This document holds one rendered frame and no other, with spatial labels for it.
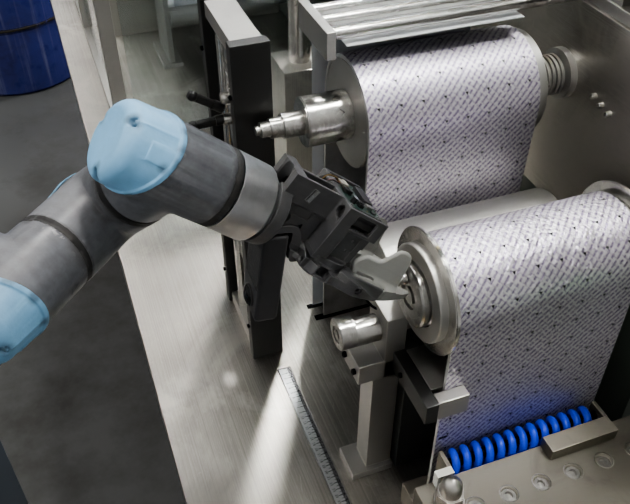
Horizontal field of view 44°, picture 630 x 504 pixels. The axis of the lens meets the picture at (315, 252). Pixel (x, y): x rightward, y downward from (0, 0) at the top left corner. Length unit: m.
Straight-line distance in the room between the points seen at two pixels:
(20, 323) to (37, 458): 1.74
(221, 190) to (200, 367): 0.64
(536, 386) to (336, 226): 0.39
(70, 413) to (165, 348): 1.16
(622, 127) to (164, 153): 0.63
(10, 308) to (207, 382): 0.65
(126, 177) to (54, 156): 2.87
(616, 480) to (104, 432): 1.63
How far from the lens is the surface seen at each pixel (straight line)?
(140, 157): 0.62
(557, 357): 0.97
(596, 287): 0.92
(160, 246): 1.48
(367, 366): 0.94
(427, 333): 0.86
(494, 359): 0.91
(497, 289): 0.84
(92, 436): 2.36
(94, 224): 0.68
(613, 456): 1.05
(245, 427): 1.18
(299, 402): 1.20
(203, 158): 0.64
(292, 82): 1.46
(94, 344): 2.59
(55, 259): 0.65
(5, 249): 0.65
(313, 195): 0.71
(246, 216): 0.67
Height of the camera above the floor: 1.84
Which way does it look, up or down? 41 degrees down
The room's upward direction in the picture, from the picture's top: straight up
